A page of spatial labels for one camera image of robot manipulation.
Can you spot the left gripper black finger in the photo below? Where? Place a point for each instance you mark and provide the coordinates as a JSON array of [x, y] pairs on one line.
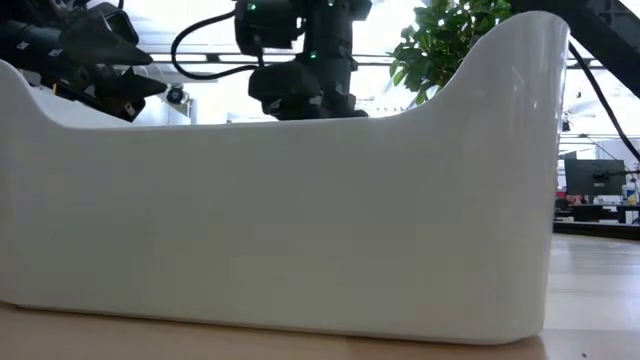
[[132, 87], [110, 50]]

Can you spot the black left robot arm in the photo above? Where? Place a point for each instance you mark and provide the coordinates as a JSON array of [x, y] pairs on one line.
[[20, 37]]

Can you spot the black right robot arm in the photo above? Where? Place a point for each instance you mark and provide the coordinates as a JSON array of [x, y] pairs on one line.
[[330, 30]]

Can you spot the white plastic basket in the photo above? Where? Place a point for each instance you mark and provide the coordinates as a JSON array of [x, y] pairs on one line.
[[280, 225]]

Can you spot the green leafy plant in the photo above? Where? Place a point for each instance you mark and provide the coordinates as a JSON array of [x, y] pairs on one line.
[[440, 45]]

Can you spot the black computer monitor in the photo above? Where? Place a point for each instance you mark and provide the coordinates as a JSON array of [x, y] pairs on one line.
[[595, 177]]

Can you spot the dark office desk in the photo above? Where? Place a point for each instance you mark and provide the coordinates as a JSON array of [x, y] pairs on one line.
[[595, 220]]

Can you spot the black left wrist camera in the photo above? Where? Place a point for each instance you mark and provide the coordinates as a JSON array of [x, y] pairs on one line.
[[120, 25]]

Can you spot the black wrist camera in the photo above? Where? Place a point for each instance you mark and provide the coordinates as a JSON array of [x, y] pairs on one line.
[[120, 25], [282, 82]]

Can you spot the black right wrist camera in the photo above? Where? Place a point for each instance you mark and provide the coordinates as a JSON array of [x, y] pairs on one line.
[[282, 82]]

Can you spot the black aluminium frame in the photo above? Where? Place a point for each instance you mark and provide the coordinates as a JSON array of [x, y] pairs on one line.
[[600, 45]]

